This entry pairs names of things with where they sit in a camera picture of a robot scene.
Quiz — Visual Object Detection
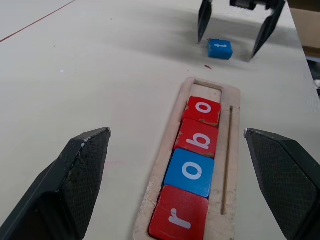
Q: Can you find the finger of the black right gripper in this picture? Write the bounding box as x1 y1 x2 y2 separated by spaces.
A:
197 0 214 45
249 0 287 60

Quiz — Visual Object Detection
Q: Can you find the red letter tile r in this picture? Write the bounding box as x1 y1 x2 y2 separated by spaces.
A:
147 184 210 240

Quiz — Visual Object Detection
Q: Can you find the red letter tile b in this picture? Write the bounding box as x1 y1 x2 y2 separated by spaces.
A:
173 117 220 159

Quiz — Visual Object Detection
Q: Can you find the blue letter tile o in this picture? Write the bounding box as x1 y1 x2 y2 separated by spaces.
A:
163 147 216 199

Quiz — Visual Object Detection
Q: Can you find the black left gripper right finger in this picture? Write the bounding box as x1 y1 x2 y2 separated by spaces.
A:
243 127 320 240

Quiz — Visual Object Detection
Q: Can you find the blue letter tile t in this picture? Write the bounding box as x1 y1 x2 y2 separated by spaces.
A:
206 37 234 61

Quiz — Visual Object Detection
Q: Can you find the wooden letter tray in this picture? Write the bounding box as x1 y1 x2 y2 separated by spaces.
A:
132 76 242 240

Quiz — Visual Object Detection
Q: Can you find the red letter tile o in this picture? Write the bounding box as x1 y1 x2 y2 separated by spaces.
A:
183 95 222 127

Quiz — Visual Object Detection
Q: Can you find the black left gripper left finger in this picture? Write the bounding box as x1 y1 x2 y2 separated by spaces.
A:
0 126 112 240

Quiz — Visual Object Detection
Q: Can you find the brown cardboard box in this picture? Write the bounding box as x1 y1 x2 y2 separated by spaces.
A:
289 7 320 59

